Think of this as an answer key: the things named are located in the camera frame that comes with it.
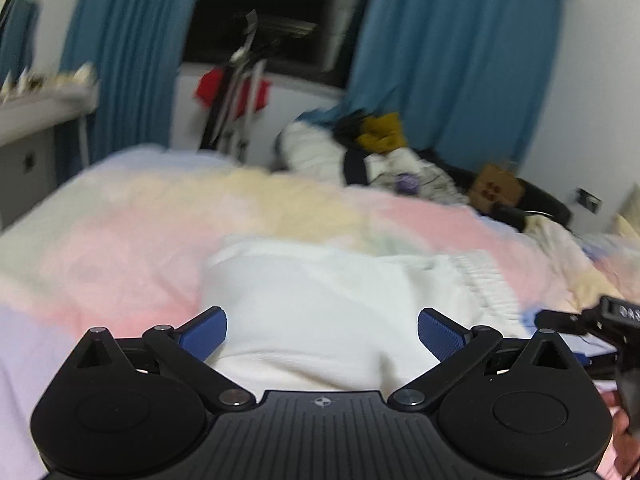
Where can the black garment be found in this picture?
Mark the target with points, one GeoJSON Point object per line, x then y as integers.
{"type": "Point", "coordinates": [345, 132]}

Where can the person's right hand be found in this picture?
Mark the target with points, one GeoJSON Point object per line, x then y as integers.
{"type": "Point", "coordinates": [621, 460]}

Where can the wall power socket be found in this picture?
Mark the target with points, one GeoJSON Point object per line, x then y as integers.
{"type": "Point", "coordinates": [588, 201]}

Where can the blue curtain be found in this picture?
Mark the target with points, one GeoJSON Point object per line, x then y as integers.
{"type": "Point", "coordinates": [466, 77]}
{"type": "Point", "coordinates": [136, 49]}

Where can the white dressing table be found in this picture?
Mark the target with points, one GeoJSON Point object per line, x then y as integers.
{"type": "Point", "coordinates": [27, 144]}

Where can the grey white jacket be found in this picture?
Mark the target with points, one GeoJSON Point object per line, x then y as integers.
{"type": "Point", "coordinates": [403, 173]}

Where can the brown paper bag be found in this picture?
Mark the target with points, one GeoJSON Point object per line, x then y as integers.
{"type": "Point", "coordinates": [495, 185]}

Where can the right blue curtain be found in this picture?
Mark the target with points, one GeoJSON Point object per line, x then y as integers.
{"type": "Point", "coordinates": [466, 77]}

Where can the left blue curtain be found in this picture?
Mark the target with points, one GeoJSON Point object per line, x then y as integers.
{"type": "Point", "coordinates": [136, 49]}

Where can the pastel tie-dye duvet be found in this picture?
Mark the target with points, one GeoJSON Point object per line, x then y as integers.
{"type": "Point", "coordinates": [124, 246]}

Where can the tissue box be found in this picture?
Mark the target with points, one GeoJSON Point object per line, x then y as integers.
{"type": "Point", "coordinates": [84, 76]}

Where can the white sweatpants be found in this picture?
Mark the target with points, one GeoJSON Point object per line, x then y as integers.
{"type": "Point", "coordinates": [309, 317]}

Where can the mustard yellow garment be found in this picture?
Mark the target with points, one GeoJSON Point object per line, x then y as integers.
{"type": "Point", "coordinates": [381, 135]}

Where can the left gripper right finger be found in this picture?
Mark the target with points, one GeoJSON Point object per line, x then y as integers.
{"type": "Point", "coordinates": [512, 407]}

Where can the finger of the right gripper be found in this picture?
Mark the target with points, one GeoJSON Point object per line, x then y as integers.
{"type": "Point", "coordinates": [565, 320]}

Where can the black armchair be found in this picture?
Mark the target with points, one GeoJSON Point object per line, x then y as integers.
{"type": "Point", "coordinates": [533, 201]}

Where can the white bedding bundle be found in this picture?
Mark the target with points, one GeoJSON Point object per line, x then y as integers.
{"type": "Point", "coordinates": [312, 152]}

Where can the wavy black-framed mirror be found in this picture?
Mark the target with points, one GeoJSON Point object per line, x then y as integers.
{"type": "Point", "coordinates": [19, 19]}

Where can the folded drying rack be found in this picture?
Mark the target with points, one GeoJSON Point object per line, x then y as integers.
{"type": "Point", "coordinates": [231, 115]}

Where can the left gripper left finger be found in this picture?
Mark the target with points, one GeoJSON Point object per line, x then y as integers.
{"type": "Point", "coordinates": [128, 408]}

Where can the dark window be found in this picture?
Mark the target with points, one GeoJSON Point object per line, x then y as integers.
{"type": "Point", "coordinates": [313, 40]}

